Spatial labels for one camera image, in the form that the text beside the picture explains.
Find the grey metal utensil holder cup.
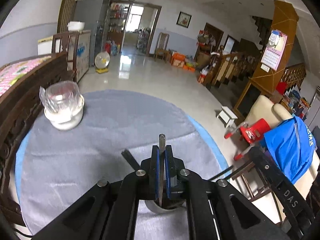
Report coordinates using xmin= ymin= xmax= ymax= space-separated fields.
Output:
xmin=145 ymin=199 xmax=185 ymax=214

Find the small white stool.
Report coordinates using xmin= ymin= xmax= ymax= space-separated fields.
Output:
xmin=217 ymin=106 xmax=238 ymax=128

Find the blue jacket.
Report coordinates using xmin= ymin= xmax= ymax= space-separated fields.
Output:
xmin=260 ymin=116 xmax=316 ymax=184

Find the red plastic child chair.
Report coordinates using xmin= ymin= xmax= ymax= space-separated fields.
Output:
xmin=224 ymin=118 xmax=271 ymax=161

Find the grey felt table cloth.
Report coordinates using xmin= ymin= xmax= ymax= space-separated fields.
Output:
xmin=15 ymin=89 xmax=228 ymax=234

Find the orange cardboard box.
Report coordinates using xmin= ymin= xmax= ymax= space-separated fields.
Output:
xmin=170 ymin=53 xmax=185 ymax=68

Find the beige sofa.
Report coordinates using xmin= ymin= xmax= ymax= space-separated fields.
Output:
xmin=245 ymin=95 xmax=319 ymax=198

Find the white plastic bowl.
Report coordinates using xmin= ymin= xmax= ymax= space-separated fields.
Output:
xmin=44 ymin=95 xmax=85 ymax=131

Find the wooden stair railing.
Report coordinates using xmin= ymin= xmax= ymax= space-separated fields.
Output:
xmin=203 ymin=51 xmax=260 ymax=90

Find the wooden chair by doorway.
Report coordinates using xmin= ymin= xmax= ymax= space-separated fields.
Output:
xmin=153 ymin=32 xmax=170 ymax=62

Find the white round electric fan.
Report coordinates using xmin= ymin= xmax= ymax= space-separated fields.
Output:
xmin=94 ymin=51 xmax=110 ymax=74

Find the clear plastic bag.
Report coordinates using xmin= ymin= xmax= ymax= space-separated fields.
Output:
xmin=39 ymin=81 xmax=80 ymax=114

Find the white rice cooker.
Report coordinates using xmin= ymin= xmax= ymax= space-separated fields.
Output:
xmin=67 ymin=21 xmax=85 ymax=31

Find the grey refrigerator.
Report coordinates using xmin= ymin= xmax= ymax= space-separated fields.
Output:
xmin=73 ymin=0 xmax=110 ymax=66

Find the white chest freezer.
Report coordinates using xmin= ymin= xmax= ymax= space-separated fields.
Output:
xmin=37 ymin=30 xmax=91 ymax=82

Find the framed wall picture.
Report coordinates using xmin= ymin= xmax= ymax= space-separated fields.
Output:
xmin=176 ymin=11 xmax=191 ymax=28

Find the wall calendar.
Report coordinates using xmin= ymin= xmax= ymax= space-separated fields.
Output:
xmin=260 ymin=30 xmax=287 ymax=73

